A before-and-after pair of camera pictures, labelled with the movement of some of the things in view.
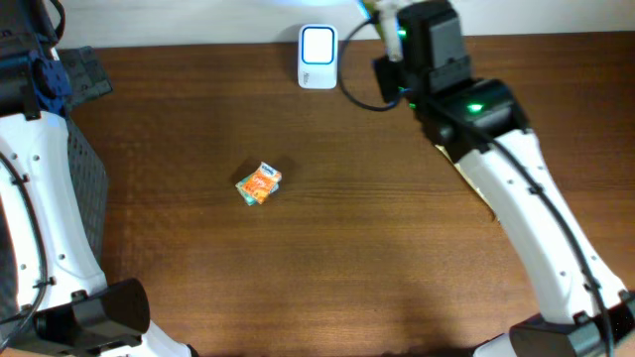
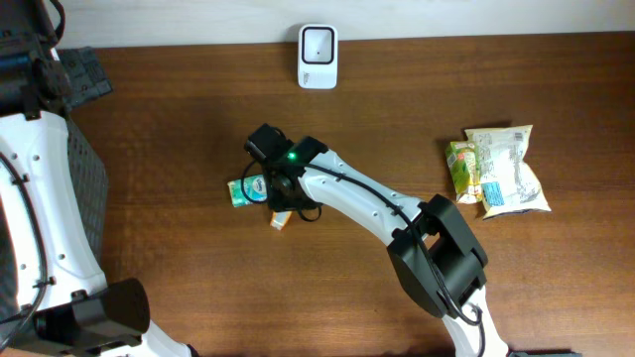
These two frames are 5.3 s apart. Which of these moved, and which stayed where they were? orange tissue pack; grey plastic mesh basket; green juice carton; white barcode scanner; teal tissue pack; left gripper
Moved: green juice carton; teal tissue pack; orange tissue pack
Stayed: grey plastic mesh basket; left gripper; white barcode scanner
